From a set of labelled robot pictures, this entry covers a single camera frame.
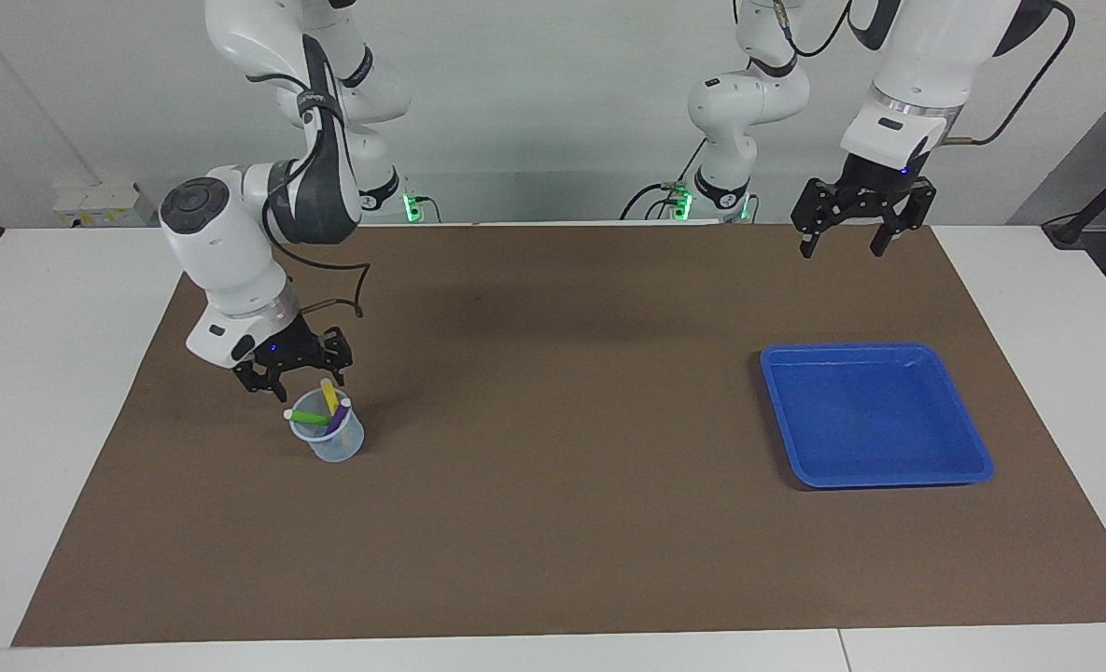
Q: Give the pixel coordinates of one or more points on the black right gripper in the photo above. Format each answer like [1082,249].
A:
[286,350]

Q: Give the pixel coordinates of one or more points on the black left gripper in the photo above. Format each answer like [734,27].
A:
[874,182]

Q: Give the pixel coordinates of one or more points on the yellow pen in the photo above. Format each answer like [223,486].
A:
[329,399]

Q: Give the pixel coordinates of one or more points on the purple pen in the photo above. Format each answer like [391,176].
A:
[339,416]

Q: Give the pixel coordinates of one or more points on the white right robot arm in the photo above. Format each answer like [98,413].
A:
[226,252]

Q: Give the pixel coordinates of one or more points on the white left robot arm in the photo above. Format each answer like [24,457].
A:
[926,56]

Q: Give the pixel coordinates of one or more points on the blue plastic tray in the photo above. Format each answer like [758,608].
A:
[870,420]

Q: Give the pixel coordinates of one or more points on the green pen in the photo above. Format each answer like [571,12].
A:
[308,416]

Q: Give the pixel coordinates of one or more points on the clear plastic cup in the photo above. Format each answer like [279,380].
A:
[338,448]

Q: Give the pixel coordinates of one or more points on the black stand pole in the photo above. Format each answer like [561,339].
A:
[1066,231]

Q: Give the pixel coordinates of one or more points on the white box with yellow labels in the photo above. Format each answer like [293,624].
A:
[95,210]

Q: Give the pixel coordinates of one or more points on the brown table mat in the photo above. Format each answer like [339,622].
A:
[552,523]

